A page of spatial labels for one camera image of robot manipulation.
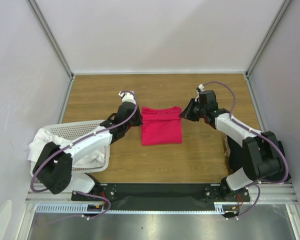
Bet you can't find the pink t shirt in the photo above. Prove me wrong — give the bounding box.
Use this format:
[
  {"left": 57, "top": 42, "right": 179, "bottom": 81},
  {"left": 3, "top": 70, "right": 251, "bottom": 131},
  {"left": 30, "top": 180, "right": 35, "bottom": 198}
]
[{"left": 141, "top": 106, "right": 183, "bottom": 146}]

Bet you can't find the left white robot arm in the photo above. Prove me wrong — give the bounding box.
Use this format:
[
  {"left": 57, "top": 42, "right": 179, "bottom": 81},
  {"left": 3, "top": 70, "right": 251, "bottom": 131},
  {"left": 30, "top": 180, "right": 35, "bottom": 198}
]
[{"left": 28, "top": 100, "right": 142, "bottom": 200}]

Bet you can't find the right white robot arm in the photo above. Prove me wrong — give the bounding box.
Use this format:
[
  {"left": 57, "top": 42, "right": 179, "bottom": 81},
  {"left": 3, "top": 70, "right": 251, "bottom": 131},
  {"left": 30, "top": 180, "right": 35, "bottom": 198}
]
[{"left": 179, "top": 89, "right": 291, "bottom": 201}]

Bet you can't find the black folded t shirt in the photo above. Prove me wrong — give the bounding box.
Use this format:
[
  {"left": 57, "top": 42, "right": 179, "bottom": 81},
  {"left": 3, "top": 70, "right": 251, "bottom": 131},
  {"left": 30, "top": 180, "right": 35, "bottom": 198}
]
[{"left": 227, "top": 136, "right": 286, "bottom": 182}]

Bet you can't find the white crumpled t shirt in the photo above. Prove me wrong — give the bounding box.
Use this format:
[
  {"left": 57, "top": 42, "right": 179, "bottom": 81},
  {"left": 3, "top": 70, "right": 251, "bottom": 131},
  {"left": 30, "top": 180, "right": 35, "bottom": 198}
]
[{"left": 27, "top": 128, "right": 110, "bottom": 171}]

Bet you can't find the white laundry basket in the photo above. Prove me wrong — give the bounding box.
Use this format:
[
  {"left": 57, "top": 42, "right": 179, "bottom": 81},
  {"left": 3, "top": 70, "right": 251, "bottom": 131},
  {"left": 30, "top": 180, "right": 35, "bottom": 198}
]
[{"left": 42, "top": 120, "right": 110, "bottom": 173}]

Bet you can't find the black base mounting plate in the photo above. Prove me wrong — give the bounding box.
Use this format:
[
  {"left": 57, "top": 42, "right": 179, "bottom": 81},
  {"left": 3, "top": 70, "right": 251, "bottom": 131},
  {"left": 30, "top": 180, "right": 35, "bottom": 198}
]
[{"left": 71, "top": 182, "right": 251, "bottom": 212}]

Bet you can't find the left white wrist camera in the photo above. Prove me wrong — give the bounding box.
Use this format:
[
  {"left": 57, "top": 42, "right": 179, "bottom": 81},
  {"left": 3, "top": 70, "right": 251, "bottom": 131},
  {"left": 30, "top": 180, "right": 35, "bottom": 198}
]
[{"left": 118, "top": 91, "right": 136, "bottom": 105}]

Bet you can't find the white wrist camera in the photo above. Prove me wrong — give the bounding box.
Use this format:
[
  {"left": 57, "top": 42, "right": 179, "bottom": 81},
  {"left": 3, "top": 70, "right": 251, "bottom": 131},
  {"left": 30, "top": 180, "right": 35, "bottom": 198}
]
[
  {"left": 118, "top": 91, "right": 136, "bottom": 105},
  {"left": 195, "top": 84, "right": 205, "bottom": 103}
]

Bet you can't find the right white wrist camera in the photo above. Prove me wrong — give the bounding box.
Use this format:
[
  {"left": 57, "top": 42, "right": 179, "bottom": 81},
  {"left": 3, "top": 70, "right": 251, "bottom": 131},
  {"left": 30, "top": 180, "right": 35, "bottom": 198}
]
[{"left": 195, "top": 84, "right": 205, "bottom": 103}]

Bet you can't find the aluminium frame rail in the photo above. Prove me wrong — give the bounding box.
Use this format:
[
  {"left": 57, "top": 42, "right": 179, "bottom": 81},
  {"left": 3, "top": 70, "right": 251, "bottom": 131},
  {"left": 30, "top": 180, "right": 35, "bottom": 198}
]
[{"left": 25, "top": 184, "right": 298, "bottom": 215}]

